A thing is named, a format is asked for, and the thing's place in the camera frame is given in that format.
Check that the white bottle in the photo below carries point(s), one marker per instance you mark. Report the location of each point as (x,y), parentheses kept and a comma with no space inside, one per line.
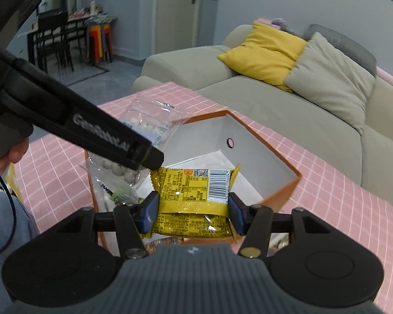
(93,8)

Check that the green raisin packet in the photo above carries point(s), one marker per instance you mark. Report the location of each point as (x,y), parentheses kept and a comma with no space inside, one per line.
(121,197)

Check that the orange cardboard box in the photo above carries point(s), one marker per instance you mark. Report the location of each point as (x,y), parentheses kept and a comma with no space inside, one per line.
(258,163)

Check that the yellow plastic object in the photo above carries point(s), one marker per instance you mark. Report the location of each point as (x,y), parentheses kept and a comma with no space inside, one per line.
(13,180)

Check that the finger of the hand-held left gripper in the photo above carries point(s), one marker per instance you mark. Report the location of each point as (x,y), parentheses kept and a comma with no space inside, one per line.
(147,157)

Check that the pink box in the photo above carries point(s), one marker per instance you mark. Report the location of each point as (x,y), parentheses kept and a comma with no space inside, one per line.
(263,22)

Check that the dining table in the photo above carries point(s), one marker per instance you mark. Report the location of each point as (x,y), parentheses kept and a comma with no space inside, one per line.
(75,22)

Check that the black chair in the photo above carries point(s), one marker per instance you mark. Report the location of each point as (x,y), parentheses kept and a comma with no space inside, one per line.
(54,44)

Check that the clear packet of white balls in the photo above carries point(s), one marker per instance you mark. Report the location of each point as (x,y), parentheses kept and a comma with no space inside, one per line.
(144,122)

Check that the yellow snack packet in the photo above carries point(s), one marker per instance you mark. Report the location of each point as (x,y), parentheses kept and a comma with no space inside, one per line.
(190,186)

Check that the white door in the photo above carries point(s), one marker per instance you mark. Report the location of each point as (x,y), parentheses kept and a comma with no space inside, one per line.
(177,13)

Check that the houndstooth cushion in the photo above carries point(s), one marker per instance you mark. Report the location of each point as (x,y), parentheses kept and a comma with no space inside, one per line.
(353,49)

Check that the beige sofa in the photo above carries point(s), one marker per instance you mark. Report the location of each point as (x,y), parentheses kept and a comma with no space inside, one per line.
(265,104)

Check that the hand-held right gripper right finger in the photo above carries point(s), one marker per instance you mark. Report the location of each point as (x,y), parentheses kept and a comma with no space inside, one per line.
(234,214)

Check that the stack of coloured stools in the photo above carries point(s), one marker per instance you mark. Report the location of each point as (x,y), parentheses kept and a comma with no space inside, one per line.
(98,42)

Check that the grey plush toy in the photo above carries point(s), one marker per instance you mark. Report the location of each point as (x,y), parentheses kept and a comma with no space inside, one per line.
(281,26)

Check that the person's left hand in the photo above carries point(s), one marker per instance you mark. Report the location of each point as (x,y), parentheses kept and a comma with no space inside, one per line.
(19,150)

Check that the pink checked tablecloth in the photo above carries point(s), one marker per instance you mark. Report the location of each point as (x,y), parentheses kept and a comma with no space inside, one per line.
(330,202)

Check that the yellow pillow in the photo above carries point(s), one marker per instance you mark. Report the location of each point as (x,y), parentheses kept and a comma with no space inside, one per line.
(265,55)

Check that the beige pillow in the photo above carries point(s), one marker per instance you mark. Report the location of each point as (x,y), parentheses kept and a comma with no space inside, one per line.
(330,78)

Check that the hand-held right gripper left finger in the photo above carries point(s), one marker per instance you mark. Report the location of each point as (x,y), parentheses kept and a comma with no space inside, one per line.
(150,211)

